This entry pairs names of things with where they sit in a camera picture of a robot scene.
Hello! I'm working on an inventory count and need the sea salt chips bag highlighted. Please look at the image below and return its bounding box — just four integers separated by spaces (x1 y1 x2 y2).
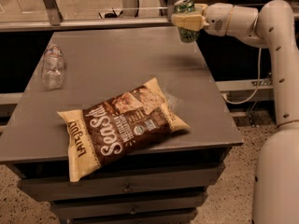
59 78 189 182

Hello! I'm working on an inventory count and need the clear plastic water bottle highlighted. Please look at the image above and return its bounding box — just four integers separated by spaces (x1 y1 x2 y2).
41 44 66 90

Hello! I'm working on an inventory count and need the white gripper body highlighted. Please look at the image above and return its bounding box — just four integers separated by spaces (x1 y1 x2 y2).
205 3 233 36

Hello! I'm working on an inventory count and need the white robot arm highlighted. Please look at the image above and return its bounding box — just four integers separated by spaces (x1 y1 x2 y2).
171 0 299 224

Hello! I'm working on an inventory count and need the metal railing frame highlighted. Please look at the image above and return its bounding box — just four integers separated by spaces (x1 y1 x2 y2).
0 0 299 33

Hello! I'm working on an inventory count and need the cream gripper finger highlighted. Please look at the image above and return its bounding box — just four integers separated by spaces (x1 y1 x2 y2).
171 14 208 31
194 4 207 14

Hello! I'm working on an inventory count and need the green soda can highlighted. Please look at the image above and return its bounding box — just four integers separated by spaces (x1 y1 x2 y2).
172 0 200 43

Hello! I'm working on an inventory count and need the white cable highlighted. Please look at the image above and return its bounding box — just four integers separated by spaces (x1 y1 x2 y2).
221 47 263 105

